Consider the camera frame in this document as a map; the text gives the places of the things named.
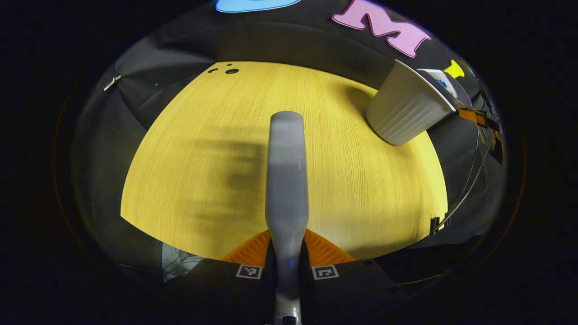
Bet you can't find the white ribbed garbage bin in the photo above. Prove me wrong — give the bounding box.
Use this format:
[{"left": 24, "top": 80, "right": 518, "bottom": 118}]
[{"left": 365, "top": 59, "right": 457, "bottom": 146}]

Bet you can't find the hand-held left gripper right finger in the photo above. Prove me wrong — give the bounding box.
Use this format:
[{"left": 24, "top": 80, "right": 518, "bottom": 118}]
[{"left": 300, "top": 228, "right": 401, "bottom": 319}]

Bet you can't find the wooden desktop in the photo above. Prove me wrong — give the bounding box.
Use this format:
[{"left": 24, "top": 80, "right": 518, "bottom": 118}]
[{"left": 121, "top": 61, "right": 449, "bottom": 262}]

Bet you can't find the small grey broom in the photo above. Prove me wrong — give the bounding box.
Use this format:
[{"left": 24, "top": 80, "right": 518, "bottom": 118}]
[{"left": 266, "top": 111, "right": 310, "bottom": 325}]

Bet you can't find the grey dustpan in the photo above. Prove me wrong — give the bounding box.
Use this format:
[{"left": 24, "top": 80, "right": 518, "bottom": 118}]
[{"left": 417, "top": 68, "right": 473, "bottom": 110}]

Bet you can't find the black backdrop cloth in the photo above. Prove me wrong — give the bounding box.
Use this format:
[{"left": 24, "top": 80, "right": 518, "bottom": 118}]
[{"left": 72, "top": 0, "right": 507, "bottom": 289}]

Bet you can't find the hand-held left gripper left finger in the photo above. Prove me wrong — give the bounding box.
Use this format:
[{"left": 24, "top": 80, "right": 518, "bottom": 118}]
[{"left": 174, "top": 230, "right": 277, "bottom": 317}]

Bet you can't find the thin black cable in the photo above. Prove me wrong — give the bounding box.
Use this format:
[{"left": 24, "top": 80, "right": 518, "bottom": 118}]
[{"left": 429, "top": 129, "right": 494, "bottom": 236}]

